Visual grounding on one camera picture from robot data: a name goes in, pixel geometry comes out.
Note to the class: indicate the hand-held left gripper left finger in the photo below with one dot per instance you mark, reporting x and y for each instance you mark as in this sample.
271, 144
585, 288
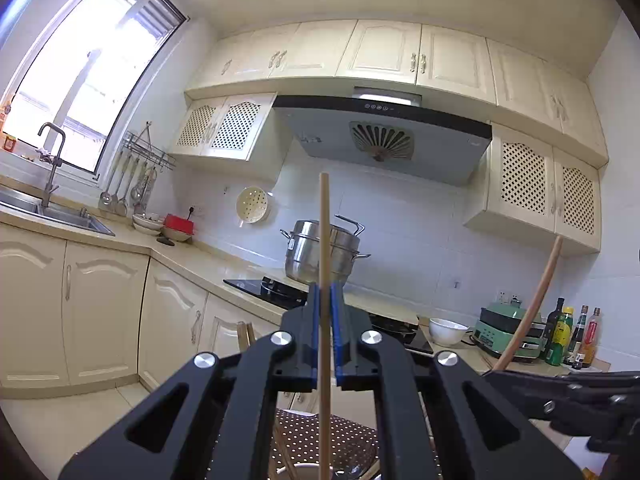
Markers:
313, 340

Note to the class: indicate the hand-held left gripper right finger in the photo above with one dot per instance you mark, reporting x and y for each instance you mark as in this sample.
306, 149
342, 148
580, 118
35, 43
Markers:
337, 340

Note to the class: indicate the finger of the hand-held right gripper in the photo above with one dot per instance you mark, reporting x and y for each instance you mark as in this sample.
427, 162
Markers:
590, 380
560, 410

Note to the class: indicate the wooden chopstick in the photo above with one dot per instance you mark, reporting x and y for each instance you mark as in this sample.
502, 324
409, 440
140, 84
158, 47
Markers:
537, 295
324, 240

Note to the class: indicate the pink utensil cup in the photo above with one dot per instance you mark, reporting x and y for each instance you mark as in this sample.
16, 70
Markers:
306, 472

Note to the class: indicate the dark sauce bottle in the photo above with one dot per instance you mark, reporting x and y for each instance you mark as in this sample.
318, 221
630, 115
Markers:
577, 340

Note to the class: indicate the red label bottle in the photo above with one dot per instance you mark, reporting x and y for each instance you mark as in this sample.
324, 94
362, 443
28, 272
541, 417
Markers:
591, 335

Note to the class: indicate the dark oil bottle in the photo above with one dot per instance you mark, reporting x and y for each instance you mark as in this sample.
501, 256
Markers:
554, 320

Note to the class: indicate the black induction cooktop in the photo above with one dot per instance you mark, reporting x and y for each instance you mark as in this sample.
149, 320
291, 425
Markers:
260, 287

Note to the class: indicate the stainless steel steamer pot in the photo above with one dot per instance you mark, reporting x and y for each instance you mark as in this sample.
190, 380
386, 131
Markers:
300, 260

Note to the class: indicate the brown polka dot tablecloth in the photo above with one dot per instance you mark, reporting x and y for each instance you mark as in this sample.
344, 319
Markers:
350, 435

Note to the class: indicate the green electric cooker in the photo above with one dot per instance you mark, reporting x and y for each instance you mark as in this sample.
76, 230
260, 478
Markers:
500, 330

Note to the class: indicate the white bowl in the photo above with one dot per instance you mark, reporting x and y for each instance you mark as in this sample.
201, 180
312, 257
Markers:
447, 332

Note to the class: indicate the beige stone countertop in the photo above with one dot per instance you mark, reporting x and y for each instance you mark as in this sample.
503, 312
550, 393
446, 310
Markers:
210, 272

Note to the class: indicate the cream round strainer plate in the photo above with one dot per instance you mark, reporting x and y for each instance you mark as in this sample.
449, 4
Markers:
252, 205

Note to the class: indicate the small black object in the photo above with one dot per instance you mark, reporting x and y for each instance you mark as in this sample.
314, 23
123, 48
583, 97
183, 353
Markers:
166, 241

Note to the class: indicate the red container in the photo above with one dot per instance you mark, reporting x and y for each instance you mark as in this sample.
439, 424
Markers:
177, 222

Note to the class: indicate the stacked white dishes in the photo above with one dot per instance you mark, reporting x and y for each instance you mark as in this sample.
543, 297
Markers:
147, 225

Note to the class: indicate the grey range hood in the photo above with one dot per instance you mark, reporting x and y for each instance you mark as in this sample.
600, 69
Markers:
325, 130

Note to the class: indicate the cream base cabinets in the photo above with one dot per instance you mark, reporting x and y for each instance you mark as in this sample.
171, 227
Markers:
100, 310

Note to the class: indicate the stainless steel sink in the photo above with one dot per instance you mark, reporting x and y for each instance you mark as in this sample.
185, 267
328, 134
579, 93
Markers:
65, 215

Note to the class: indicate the metal faucet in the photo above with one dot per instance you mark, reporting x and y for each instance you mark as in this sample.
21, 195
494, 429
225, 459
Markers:
50, 180

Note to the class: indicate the kitchen window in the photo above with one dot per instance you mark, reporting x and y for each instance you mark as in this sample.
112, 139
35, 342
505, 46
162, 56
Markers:
90, 85

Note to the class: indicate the small red label jar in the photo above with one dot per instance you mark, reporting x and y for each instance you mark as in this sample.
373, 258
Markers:
8, 142

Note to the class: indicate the white double wall outlet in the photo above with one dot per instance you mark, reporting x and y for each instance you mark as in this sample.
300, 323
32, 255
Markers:
510, 297

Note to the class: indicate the wall outlet with plug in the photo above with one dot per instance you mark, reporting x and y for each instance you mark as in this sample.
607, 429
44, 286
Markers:
197, 211

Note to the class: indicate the lattice door wall cabinet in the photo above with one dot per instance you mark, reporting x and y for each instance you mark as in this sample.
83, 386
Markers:
525, 180
235, 125

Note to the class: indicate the metal wall utensil rack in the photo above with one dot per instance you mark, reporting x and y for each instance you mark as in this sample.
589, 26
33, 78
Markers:
150, 152

